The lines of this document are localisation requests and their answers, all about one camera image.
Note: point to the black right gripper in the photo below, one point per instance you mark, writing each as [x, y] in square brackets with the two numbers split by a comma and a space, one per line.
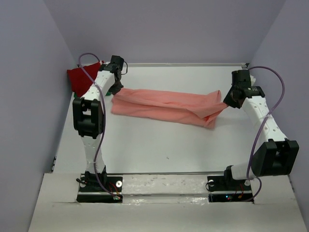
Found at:
[228, 100]

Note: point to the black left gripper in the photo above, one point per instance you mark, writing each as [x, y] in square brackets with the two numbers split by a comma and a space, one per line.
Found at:
[115, 90]

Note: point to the salmon pink t-shirt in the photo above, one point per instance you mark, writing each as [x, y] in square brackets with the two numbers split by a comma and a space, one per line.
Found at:
[184, 108]

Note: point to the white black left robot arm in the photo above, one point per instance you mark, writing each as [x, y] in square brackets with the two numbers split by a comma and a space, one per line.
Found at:
[89, 117]

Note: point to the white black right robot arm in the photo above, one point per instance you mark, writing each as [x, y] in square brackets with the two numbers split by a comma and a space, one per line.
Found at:
[272, 154]

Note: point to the folded green t-shirt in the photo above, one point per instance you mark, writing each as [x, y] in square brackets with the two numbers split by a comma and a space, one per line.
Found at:
[107, 94]

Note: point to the folded dark red t-shirt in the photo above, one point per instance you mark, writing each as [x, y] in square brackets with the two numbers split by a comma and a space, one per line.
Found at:
[80, 83]

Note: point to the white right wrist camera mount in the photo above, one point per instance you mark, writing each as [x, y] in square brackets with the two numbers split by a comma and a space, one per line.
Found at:
[253, 78]

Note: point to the aluminium table edge rail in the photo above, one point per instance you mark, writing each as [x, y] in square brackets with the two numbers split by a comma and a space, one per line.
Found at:
[261, 116]

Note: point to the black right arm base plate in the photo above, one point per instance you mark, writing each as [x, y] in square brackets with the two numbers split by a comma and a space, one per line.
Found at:
[222, 191]

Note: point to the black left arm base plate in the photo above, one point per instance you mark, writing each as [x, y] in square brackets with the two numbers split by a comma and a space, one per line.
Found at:
[92, 192]

